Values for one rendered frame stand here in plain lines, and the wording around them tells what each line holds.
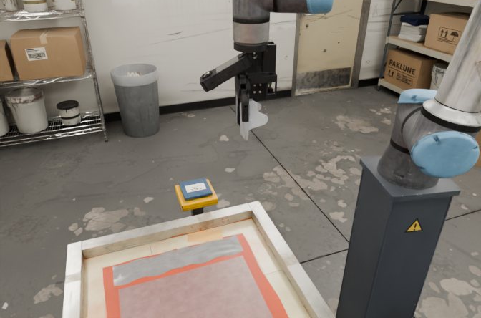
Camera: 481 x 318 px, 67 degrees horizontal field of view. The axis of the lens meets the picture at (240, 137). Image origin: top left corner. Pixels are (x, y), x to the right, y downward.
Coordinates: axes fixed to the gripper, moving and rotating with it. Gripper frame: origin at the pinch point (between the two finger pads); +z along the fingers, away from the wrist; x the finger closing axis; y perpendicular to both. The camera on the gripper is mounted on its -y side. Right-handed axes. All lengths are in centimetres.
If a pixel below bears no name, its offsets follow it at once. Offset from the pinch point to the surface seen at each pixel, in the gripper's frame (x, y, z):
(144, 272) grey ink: -1.7, -26.4, 39.9
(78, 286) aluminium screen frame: -6, -42, 37
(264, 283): -9.3, 4.7, 40.7
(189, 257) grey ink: 1.8, -14.5, 39.8
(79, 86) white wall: 307, -124, 91
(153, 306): -12.3, -23.6, 40.5
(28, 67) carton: 255, -147, 55
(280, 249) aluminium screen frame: -1.7, 10.7, 37.2
